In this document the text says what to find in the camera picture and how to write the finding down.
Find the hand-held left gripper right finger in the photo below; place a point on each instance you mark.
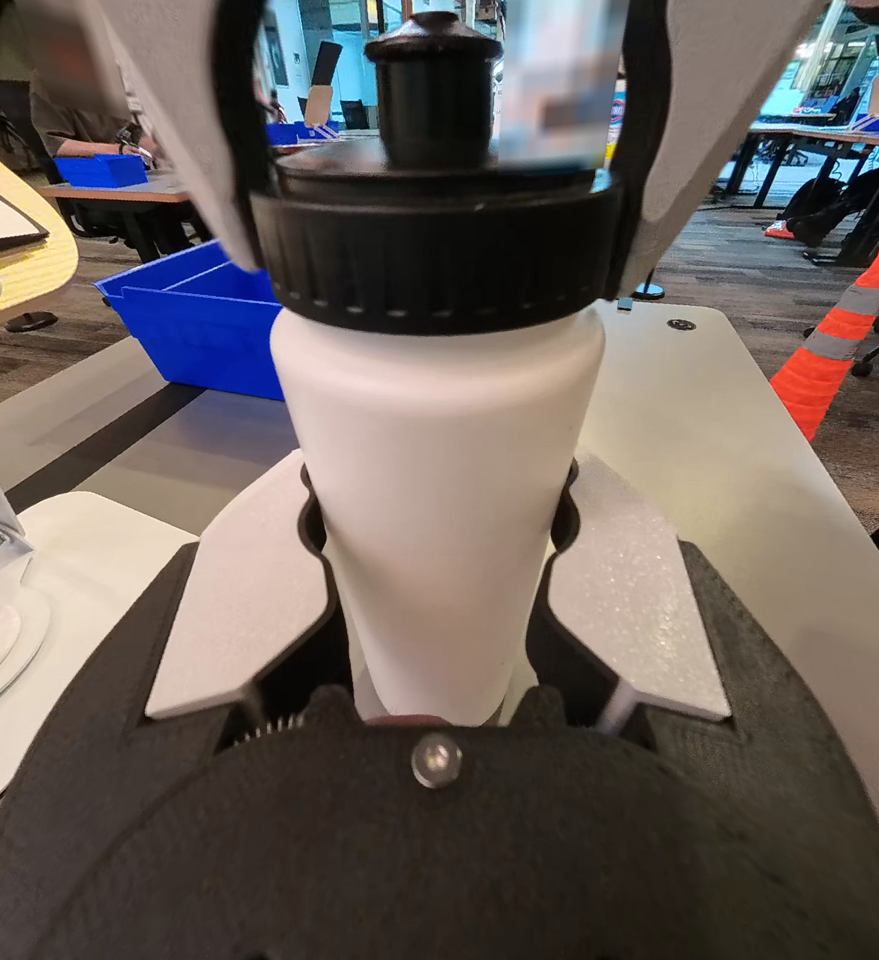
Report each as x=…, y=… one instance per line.
x=635, y=600

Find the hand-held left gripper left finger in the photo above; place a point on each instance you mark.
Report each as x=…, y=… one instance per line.
x=245, y=615

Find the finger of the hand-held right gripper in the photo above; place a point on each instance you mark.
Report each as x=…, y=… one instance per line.
x=725, y=75
x=170, y=90

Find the white bottle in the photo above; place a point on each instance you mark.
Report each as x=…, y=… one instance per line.
x=440, y=480

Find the black bottle lid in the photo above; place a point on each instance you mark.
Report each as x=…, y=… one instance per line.
x=440, y=240

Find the small blue plastic bin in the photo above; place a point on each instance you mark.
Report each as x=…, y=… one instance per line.
x=102, y=170

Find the wooden top desk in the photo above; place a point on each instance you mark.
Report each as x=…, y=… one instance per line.
x=125, y=192
x=830, y=138

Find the black backpack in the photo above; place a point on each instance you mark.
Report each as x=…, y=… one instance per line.
x=818, y=198

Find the orange flat floor marker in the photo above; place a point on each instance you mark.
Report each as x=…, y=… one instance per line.
x=779, y=231

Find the wooden display board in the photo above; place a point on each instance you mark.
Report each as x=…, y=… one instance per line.
x=42, y=270

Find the black round base pole stand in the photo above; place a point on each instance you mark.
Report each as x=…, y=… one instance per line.
x=648, y=288

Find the orange traffic cone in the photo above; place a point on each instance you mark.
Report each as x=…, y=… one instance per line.
x=837, y=338

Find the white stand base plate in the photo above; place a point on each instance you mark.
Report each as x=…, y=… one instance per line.
x=102, y=555

